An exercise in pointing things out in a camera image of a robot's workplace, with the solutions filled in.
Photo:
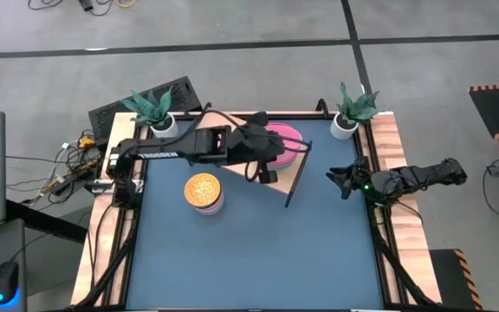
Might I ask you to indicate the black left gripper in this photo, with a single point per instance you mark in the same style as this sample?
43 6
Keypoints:
262 145

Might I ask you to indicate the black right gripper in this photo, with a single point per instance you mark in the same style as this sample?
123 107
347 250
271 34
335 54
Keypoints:
360 177

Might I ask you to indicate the pink plate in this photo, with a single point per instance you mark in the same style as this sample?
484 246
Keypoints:
288 132

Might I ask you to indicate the orange white patterned bowl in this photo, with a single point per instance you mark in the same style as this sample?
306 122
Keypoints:
202 189

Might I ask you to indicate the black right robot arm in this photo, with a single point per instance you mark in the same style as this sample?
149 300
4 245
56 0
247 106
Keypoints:
423 175

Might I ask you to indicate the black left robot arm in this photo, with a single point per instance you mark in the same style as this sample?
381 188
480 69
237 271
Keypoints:
167 154

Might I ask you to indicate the potted snake plant white pot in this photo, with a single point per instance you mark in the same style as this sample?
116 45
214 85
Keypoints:
165 128
342 128

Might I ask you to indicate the light wood table border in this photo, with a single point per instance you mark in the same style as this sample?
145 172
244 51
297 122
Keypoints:
386 138

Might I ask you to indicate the blue table mat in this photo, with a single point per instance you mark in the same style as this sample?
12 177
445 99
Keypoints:
254 260

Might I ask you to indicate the black power strip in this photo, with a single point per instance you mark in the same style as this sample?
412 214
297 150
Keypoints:
69 182

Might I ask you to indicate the black desk leg bar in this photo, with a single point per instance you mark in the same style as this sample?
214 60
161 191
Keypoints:
46 221

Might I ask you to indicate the black power adapter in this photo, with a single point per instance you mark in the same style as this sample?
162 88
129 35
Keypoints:
86 4

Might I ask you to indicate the grey side desk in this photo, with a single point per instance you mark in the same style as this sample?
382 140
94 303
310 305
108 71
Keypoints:
11 242

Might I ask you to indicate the black computer mouse blue light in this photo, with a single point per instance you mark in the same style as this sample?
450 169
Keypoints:
4 279

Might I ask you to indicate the black metal table frame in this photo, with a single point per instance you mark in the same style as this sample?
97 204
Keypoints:
129 234

